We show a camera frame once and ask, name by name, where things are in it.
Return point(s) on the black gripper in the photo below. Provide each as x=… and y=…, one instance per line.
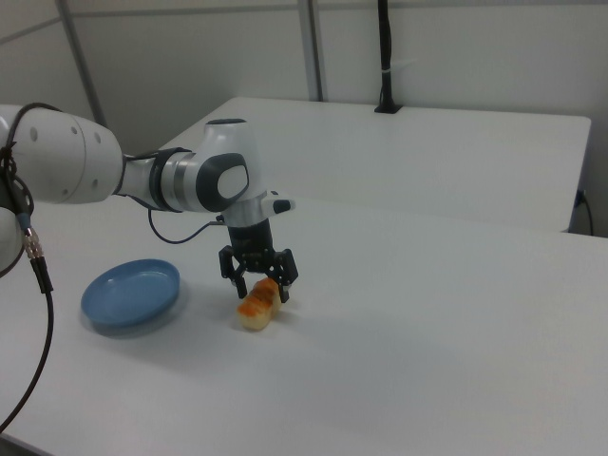
x=251, y=242

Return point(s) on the bread with orange glaze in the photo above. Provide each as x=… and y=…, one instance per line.
x=256, y=306

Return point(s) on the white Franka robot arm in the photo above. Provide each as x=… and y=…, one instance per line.
x=95, y=161

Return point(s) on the blue round plate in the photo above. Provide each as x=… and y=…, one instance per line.
x=130, y=297

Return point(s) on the white side table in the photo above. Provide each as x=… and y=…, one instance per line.
x=427, y=157

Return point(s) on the black pole with clamp base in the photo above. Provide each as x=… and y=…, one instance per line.
x=387, y=57

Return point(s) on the grey partition post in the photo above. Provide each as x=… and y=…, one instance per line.
x=311, y=47

